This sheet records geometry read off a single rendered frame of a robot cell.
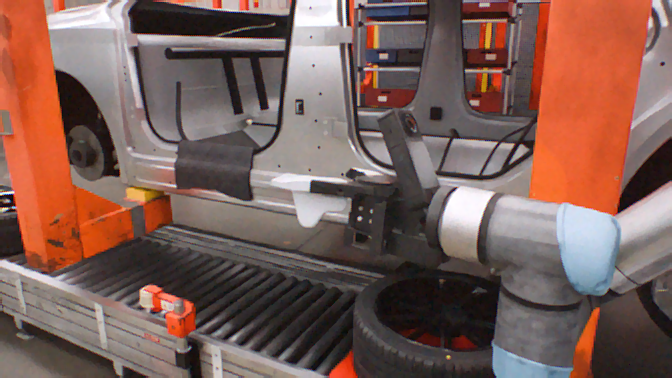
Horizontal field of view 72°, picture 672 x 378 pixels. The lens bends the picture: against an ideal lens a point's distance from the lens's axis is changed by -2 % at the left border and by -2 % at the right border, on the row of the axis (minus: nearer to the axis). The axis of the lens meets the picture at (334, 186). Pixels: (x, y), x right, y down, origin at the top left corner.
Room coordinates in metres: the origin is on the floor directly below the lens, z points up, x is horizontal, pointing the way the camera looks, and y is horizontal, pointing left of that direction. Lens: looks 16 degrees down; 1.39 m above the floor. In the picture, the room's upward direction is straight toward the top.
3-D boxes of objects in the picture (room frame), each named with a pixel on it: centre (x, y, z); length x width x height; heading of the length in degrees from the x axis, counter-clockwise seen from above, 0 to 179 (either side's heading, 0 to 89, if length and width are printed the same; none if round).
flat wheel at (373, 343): (1.49, -0.40, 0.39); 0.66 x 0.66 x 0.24
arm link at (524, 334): (0.42, -0.21, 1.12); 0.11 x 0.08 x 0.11; 142
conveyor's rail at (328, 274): (2.26, 0.22, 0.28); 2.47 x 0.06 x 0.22; 62
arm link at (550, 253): (0.41, -0.20, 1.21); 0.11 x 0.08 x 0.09; 52
